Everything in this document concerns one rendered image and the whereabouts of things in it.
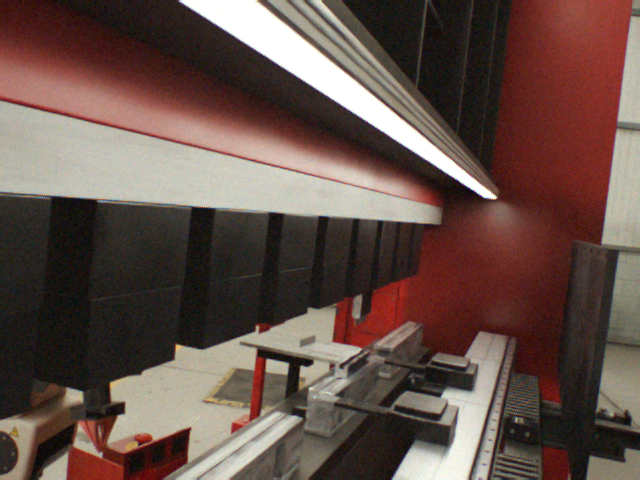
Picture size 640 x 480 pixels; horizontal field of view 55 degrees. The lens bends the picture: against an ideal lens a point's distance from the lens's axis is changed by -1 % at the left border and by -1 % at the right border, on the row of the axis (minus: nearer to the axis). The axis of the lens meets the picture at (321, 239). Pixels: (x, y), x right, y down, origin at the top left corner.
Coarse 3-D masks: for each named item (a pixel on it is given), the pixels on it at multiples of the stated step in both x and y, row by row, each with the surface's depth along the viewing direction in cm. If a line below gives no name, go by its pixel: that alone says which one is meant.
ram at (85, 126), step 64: (0, 0) 40; (0, 64) 40; (64, 64) 46; (128, 64) 53; (0, 128) 41; (64, 128) 47; (128, 128) 54; (192, 128) 63; (256, 128) 77; (320, 128) 98; (0, 192) 42; (64, 192) 47; (128, 192) 55; (192, 192) 65; (256, 192) 79; (320, 192) 102; (384, 192) 143
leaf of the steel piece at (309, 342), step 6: (312, 336) 160; (300, 342) 154; (306, 342) 157; (312, 342) 160; (306, 348) 153; (312, 348) 154; (318, 348) 155; (324, 348) 156; (330, 348) 156; (336, 348) 157; (342, 348) 157; (330, 354) 150; (336, 354) 151
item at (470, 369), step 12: (372, 360) 149; (384, 360) 149; (396, 360) 150; (432, 360) 142; (444, 360) 143; (456, 360) 144; (468, 360) 145; (432, 372) 140; (444, 372) 139; (456, 372) 139; (468, 372) 139; (444, 384) 140; (456, 384) 139; (468, 384) 138
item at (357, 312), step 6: (366, 294) 151; (372, 294) 156; (354, 300) 148; (360, 300) 148; (366, 300) 152; (372, 300) 157; (354, 306) 148; (360, 306) 148; (366, 306) 152; (354, 312) 148; (360, 312) 148; (366, 312) 153; (360, 318) 152; (354, 324) 148
